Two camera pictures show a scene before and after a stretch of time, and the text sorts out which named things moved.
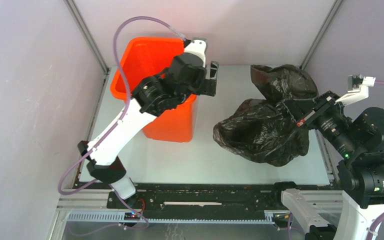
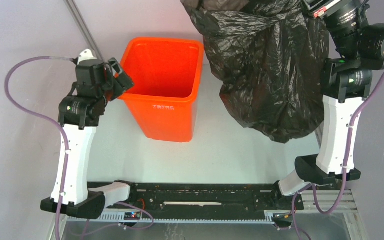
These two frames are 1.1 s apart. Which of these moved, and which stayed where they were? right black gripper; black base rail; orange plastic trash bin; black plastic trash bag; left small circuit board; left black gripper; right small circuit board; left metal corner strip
Moved: left black gripper; black plastic trash bag; right black gripper
Stayed: black base rail; right small circuit board; left metal corner strip; left small circuit board; orange plastic trash bin
